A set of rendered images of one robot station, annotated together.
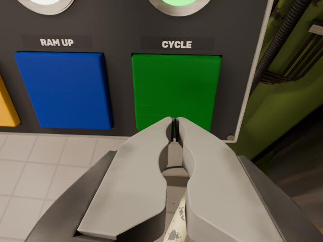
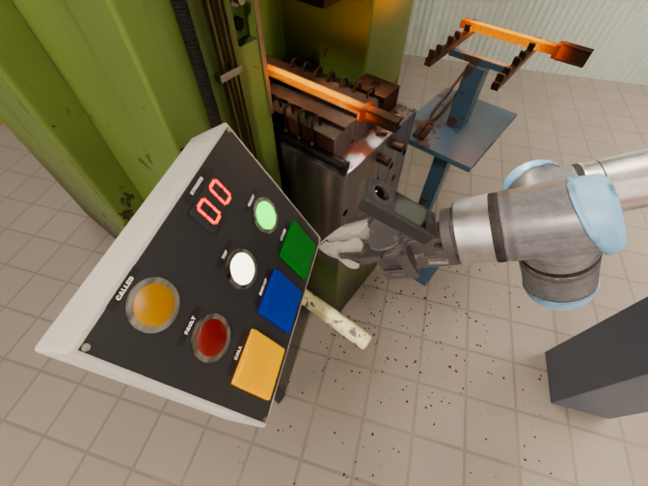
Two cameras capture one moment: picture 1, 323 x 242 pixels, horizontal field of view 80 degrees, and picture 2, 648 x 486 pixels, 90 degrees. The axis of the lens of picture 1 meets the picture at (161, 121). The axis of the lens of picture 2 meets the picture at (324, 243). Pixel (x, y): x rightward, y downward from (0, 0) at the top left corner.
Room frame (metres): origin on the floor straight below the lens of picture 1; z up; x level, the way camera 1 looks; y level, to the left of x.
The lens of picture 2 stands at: (0.02, 0.29, 1.48)
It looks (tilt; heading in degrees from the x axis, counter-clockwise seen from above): 55 degrees down; 278
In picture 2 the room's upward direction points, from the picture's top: straight up
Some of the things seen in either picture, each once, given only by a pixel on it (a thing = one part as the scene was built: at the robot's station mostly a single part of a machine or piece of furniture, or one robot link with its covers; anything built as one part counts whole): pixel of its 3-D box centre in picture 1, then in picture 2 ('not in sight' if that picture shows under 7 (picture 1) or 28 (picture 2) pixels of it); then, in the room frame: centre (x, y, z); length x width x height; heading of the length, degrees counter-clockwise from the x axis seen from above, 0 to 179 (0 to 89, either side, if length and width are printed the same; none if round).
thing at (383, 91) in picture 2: not in sight; (373, 94); (0.00, -0.64, 0.95); 0.12 x 0.09 x 0.07; 150
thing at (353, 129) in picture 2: not in sight; (296, 100); (0.22, -0.56, 0.96); 0.42 x 0.20 x 0.09; 150
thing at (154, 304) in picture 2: not in sight; (154, 304); (0.21, 0.18, 1.16); 0.05 x 0.03 x 0.04; 60
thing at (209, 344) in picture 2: not in sight; (211, 337); (0.17, 0.18, 1.09); 0.05 x 0.03 x 0.04; 60
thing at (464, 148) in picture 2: not in sight; (456, 124); (-0.32, -0.82, 0.75); 0.40 x 0.30 x 0.02; 58
